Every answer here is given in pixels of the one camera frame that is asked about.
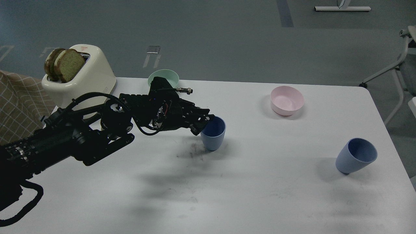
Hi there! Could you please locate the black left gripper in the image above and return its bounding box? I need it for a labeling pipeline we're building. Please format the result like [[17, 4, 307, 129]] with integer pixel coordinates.
[[149, 77, 214, 136]]

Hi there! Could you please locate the blue cup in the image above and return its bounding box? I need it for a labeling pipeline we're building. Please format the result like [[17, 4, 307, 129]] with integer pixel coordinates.
[[201, 116, 226, 151], [335, 138, 378, 174]]

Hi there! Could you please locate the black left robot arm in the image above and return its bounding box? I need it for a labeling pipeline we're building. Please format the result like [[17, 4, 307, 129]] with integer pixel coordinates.
[[1, 77, 214, 227]]

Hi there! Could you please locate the green bowl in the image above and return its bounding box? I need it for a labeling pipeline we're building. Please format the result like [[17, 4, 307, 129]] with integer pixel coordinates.
[[148, 69, 179, 88]]

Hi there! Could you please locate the pink bowl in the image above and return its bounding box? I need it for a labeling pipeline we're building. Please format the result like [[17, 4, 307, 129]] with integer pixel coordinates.
[[269, 85, 305, 116]]

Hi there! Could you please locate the cream toaster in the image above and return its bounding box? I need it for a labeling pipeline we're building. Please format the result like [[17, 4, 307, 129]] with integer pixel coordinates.
[[42, 44, 116, 108]]

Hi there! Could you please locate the front bread slice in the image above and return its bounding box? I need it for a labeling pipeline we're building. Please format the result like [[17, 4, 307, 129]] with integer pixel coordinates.
[[54, 48, 86, 83]]

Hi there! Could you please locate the bread slice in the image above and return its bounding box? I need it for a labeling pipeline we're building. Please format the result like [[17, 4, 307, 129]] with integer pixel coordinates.
[[54, 48, 86, 83], [44, 48, 66, 82]]

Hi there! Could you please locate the back bread slice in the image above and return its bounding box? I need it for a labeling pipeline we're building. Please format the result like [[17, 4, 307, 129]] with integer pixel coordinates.
[[44, 48, 66, 82]]

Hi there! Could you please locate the white table base bar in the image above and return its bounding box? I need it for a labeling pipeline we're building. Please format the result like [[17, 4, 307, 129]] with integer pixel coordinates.
[[314, 0, 371, 12]]

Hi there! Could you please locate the checkered beige cloth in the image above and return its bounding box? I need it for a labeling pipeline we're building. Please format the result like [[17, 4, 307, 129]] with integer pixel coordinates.
[[0, 71, 56, 145]]

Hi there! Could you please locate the white chair frame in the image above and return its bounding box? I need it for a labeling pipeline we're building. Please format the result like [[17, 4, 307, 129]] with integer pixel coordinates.
[[359, 26, 416, 125]]

